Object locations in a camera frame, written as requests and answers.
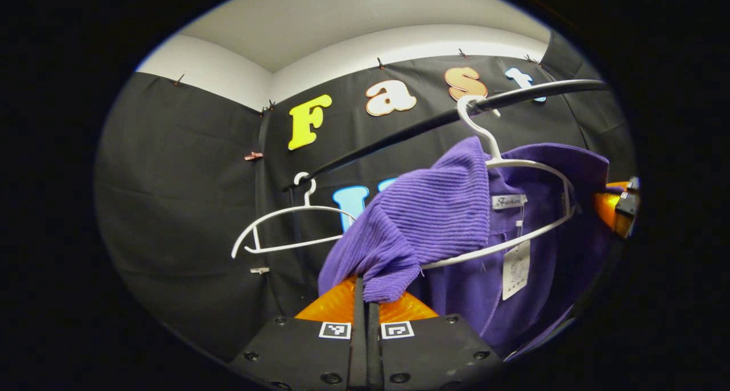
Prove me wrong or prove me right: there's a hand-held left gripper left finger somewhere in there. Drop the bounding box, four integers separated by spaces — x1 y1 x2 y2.
227 274 366 391

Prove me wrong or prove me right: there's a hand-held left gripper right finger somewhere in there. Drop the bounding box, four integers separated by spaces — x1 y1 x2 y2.
366 291 505 391

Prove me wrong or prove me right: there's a purple ribbed jacket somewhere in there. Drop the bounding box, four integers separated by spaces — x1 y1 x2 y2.
318 136 619 357

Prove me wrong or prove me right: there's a white plastic hanger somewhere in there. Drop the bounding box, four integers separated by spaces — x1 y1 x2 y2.
231 172 357 259
421 95 577 271

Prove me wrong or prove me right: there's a black clothes rack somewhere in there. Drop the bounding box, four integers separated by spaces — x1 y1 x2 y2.
282 79 608 283

